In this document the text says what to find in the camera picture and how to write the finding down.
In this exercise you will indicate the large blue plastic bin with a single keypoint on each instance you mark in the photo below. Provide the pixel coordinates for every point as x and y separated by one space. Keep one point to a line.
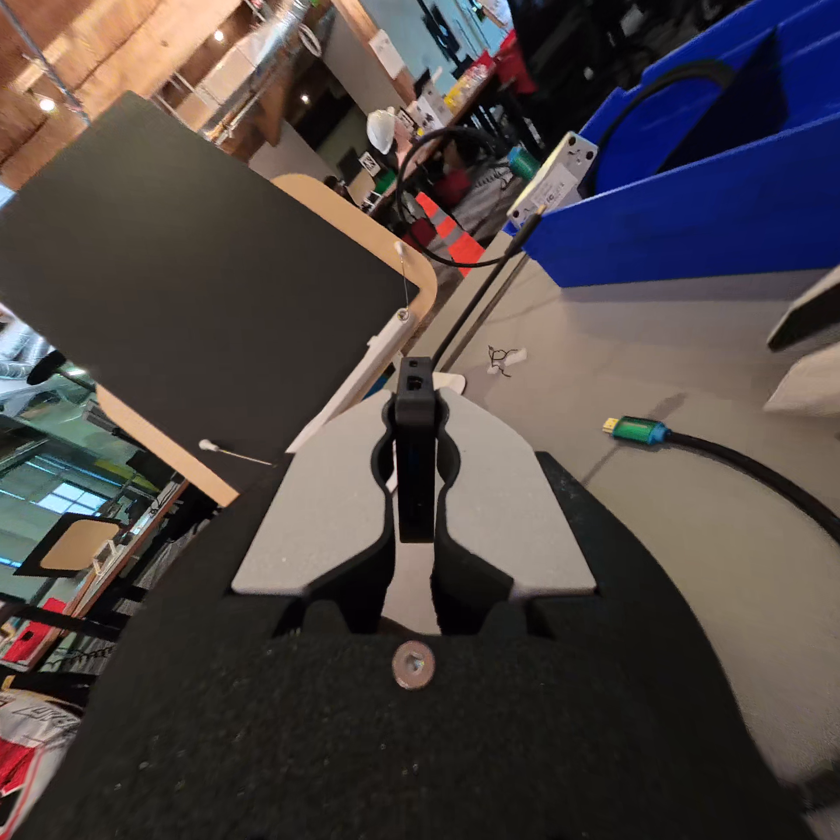
689 223

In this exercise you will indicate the green round object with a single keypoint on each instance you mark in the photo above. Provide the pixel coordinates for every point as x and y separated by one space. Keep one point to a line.
522 162

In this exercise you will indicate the black board wooden rim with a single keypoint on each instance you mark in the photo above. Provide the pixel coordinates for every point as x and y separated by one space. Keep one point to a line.
197 275

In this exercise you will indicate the red white jersey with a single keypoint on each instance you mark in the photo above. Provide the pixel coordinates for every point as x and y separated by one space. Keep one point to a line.
26 754

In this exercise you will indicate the black bin divider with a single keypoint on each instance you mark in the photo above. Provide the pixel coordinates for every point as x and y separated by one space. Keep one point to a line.
748 111

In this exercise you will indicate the orange red safety vest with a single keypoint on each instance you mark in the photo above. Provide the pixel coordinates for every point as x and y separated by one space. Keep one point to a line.
459 246

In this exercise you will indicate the black microphone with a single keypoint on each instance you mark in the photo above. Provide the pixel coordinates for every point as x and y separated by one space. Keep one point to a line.
46 366

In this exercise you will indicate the white hard hat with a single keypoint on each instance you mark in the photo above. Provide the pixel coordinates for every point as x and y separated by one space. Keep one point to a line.
382 128

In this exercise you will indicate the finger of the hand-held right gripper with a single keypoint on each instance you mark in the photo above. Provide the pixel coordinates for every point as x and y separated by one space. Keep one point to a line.
814 394
810 308

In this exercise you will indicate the white power adapter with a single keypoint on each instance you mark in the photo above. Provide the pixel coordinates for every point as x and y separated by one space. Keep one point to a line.
554 180

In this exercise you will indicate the white paper sign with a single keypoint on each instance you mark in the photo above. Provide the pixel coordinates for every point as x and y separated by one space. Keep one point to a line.
387 52

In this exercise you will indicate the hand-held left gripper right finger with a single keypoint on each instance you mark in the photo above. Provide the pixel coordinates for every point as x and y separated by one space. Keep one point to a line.
512 518

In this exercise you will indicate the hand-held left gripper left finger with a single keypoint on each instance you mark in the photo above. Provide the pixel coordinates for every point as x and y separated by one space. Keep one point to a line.
315 518

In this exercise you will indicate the grey desk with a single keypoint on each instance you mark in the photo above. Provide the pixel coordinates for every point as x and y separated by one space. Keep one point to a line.
656 341

